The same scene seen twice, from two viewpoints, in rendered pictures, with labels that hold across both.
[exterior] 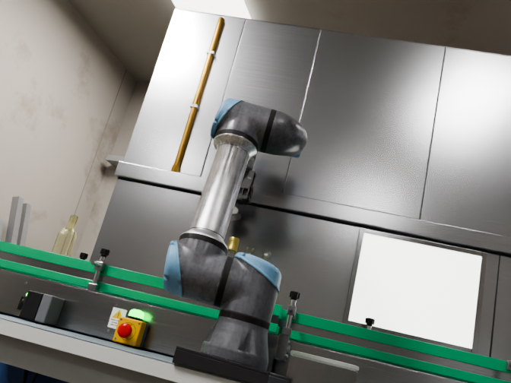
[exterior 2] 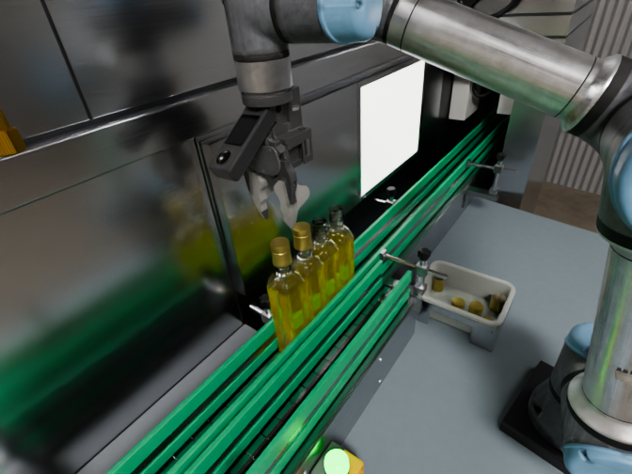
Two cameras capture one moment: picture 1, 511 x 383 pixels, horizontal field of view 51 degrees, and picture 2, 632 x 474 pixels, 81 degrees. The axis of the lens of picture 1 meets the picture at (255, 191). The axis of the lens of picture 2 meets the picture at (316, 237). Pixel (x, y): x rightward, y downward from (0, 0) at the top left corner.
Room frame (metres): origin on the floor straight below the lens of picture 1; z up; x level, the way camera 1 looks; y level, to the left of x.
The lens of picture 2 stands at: (1.44, 0.52, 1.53)
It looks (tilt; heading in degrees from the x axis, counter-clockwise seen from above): 34 degrees down; 299
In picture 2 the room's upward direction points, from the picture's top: 5 degrees counter-clockwise
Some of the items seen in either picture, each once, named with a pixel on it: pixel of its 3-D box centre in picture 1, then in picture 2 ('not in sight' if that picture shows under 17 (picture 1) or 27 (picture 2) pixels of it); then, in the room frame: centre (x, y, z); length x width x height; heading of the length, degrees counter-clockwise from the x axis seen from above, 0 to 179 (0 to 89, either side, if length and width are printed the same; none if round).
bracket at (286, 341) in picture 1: (283, 348); (402, 295); (1.60, -0.19, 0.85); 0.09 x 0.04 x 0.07; 170
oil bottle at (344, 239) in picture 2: not in sight; (338, 266); (1.73, -0.09, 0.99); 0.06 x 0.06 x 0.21; 79
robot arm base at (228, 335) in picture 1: (239, 339); (578, 405); (1.22, -0.04, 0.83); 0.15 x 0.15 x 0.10
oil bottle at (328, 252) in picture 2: not in sight; (323, 279); (1.74, -0.03, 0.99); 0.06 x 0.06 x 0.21; 80
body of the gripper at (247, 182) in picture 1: (239, 185); (275, 132); (1.76, 0.06, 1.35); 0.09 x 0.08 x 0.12; 79
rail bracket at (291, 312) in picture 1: (290, 314); (412, 268); (1.58, -0.19, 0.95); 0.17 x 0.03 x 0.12; 170
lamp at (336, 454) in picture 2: (136, 314); (337, 463); (1.60, 0.25, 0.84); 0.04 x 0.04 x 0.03
